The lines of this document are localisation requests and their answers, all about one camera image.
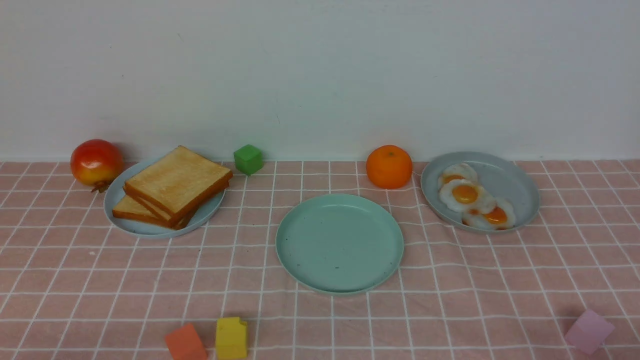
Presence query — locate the fried egg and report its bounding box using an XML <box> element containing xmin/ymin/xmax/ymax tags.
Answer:
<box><xmin>461</xmin><ymin>197</ymin><xmax>517</xmax><ymax>231</ymax></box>
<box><xmin>438</xmin><ymin>178</ymin><xmax>497</xmax><ymax>214</ymax></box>
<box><xmin>438</xmin><ymin>162</ymin><xmax>479</xmax><ymax>189</ymax></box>

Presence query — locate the teal centre plate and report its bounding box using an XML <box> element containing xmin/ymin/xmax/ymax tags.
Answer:
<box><xmin>275</xmin><ymin>193</ymin><xmax>405</xmax><ymax>296</ymax></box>

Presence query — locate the orange fruit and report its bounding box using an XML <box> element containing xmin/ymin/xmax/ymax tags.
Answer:
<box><xmin>365</xmin><ymin>145</ymin><xmax>413</xmax><ymax>190</ymax></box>

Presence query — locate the green cube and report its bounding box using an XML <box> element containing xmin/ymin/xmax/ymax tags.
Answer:
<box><xmin>233</xmin><ymin>144</ymin><xmax>265</xmax><ymax>176</ymax></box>

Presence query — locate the grey egg plate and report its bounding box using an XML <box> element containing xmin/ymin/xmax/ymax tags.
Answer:
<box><xmin>420</xmin><ymin>152</ymin><xmax>541</xmax><ymax>234</ymax></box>

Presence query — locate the yellow block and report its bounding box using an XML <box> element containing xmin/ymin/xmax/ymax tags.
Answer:
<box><xmin>215</xmin><ymin>317</ymin><xmax>249</xmax><ymax>360</ymax></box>

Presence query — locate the light blue bread plate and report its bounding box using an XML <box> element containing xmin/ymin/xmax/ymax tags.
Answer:
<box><xmin>103</xmin><ymin>157</ymin><xmax>227</xmax><ymax>239</ymax></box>

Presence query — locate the orange block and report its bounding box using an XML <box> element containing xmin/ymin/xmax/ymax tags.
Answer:
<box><xmin>164</xmin><ymin>323</ymin><xmax>208</xmax><ymax>360</ymax></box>

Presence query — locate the red yellow pomegranate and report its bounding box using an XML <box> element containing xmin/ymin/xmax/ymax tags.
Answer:
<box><xmin>70</xmin><ymin>139</ymin><xmax>125</xmax><ymax>193</ymax></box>

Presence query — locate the pink checkered tablecloth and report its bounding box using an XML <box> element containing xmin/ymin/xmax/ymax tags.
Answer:
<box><xmin>0</xmin><ymin>159</ymin><xmax>640</xmax><ymax>360</ymax></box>

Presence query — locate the pink block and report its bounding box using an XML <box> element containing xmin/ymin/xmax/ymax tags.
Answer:
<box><xmin>564</xmin><ymin>309</ymin><xmax>615</xmax><ymax>355</ymax></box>

